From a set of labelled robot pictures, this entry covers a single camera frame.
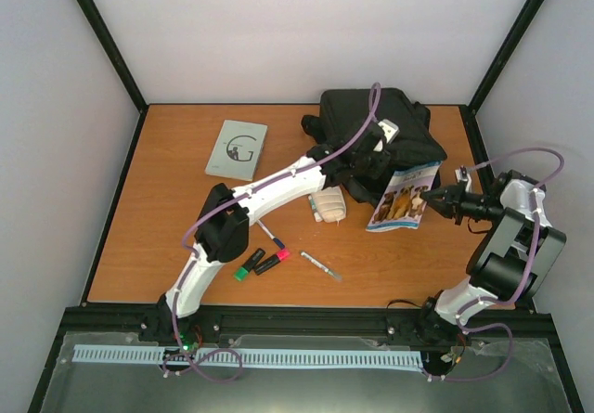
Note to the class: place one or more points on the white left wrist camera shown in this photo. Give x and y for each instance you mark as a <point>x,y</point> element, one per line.
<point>390,130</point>

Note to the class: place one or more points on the beige ribbed pencil case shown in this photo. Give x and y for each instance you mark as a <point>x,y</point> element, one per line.
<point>330,204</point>

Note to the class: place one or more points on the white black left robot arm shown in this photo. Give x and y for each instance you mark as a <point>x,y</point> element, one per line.
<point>220,235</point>

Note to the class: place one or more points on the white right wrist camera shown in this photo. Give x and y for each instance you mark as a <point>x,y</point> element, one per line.
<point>464,179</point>

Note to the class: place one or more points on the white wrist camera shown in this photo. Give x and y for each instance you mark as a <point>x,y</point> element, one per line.
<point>390,130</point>
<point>464,179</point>

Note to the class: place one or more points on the grey Great Gatsby book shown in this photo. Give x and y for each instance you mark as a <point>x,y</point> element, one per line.
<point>237,150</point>

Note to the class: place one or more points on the pink black highlighter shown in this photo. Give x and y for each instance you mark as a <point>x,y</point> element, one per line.
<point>271,261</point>

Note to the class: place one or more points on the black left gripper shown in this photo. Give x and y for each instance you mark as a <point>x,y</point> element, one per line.
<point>377,173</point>

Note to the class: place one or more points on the black student bag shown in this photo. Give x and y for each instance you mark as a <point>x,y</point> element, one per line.
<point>343,111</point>

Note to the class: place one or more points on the green black highlighter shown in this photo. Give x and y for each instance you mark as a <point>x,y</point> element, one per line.
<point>245,269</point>

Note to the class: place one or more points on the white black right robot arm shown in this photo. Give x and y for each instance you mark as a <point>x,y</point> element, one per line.
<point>517,252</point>

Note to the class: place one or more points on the purple dog picture book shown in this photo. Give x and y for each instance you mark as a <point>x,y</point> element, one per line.
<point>401,204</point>

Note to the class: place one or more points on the black aluminium frame rail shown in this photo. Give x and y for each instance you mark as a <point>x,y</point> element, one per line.
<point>217,324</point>

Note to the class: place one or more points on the blue capped white marker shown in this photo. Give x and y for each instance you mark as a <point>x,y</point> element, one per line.
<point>273,237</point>

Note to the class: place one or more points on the light blue cable duct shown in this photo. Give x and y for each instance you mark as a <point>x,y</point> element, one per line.
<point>249,358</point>

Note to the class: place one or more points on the silver pen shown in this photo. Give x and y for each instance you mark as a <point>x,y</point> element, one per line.
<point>320,266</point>

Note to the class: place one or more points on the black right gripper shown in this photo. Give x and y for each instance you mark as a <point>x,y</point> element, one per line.
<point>443,207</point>

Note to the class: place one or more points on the green white glue stick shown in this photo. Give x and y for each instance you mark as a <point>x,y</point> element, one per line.
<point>315,213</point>

